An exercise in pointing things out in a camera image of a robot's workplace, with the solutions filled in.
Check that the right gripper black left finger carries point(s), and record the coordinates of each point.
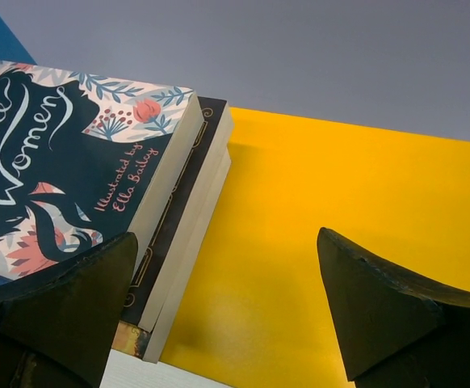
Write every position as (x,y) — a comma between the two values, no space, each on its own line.
(57,325)

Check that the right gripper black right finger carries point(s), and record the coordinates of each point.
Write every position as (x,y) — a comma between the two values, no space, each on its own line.
(395,327)

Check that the Little Women book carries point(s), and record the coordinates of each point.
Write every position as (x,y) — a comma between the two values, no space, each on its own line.
(83,158)

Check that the A Tale of Two Cities book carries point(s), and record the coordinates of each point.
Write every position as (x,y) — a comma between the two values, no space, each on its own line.
(166,249)

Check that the Jane Eyre book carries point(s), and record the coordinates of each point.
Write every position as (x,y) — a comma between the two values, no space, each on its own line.
(148,346)

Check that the blue yellow wooden bookshelf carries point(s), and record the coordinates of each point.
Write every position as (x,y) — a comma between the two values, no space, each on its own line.
(350,115)

